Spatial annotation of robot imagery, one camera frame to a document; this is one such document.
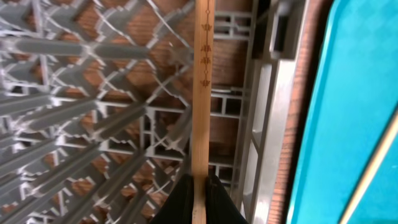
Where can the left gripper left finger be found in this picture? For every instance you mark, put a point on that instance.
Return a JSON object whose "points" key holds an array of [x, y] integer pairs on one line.
{"points": [[178, 207]]}

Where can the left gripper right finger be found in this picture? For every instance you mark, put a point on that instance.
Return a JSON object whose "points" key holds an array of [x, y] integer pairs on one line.
{"points": [[220, 208]]}

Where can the wooden chopstick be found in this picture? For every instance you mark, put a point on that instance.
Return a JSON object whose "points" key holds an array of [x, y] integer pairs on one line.
{"points": [[372, 167], [201, 104]]}

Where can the grey plastic dish rack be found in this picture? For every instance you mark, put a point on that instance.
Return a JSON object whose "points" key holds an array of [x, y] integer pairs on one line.
{"points": [[96, 111]]}

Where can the teal plastic serving tray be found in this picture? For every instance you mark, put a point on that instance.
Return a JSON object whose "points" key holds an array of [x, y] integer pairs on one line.
{"points": [[354, 98]]}

